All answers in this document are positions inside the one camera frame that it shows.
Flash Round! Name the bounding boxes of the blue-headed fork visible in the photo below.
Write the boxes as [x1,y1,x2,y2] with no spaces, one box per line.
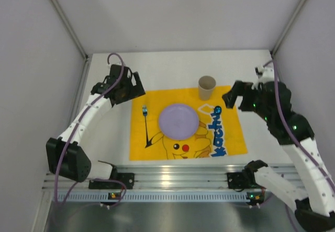
[142,105,149,148]

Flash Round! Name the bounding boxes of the beige paper cup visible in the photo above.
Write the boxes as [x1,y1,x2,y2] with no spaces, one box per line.
[198,75,216,101]

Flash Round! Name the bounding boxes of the yellow Pikachu placemat cloth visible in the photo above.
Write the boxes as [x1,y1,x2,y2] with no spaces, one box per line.
[129,86,248,161]

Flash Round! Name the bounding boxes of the purple plastic plate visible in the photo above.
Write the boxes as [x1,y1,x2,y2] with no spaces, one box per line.
[158,104,199,140]

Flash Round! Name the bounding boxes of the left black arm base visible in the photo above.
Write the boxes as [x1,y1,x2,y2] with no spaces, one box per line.
[88,161,135,190]

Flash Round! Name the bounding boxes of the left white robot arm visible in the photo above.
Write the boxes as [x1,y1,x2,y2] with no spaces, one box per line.
[46,64,251,182]

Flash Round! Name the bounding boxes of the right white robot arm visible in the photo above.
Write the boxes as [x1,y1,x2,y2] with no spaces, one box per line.
[222,80,334,231]

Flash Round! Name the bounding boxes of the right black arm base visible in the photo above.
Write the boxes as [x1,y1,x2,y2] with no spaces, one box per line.
[227,160,268,192]

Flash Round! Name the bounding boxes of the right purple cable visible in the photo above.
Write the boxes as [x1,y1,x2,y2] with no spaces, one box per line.
[261,59,335,230]

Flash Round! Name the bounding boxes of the purple cable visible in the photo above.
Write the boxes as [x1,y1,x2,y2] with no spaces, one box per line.
[261,59,335,230]
[53,53,128,209]

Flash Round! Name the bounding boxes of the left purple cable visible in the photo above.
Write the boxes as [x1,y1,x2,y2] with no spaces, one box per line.
[53,53,128,209]

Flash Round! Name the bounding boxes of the aluminium mounting rail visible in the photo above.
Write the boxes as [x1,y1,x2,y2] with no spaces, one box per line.
[41,164,327,191]

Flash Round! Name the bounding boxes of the perforated cable duct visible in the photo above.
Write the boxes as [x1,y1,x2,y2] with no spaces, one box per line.
[58,191,264,203]

